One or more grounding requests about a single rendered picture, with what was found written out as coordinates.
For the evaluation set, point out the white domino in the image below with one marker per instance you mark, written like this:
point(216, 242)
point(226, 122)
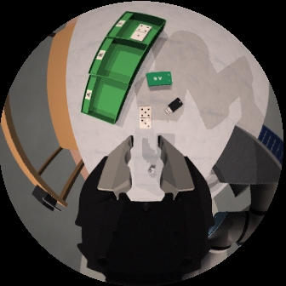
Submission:
point(141, 32)
point(145, 117)

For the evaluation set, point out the green rack of bins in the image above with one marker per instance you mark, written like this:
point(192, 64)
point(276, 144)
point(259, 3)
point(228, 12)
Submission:
point(121, 62)

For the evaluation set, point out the green nine-volt battery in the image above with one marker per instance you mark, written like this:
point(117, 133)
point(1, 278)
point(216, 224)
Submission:
point(159, 78)

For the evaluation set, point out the black usb stick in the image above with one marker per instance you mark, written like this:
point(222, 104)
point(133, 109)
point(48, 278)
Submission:
point(174, 105)

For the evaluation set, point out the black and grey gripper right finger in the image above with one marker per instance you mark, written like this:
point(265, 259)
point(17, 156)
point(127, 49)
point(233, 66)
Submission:
point(181, 177)

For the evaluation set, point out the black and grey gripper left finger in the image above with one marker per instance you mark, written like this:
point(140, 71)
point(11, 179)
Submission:
point(110, 177)

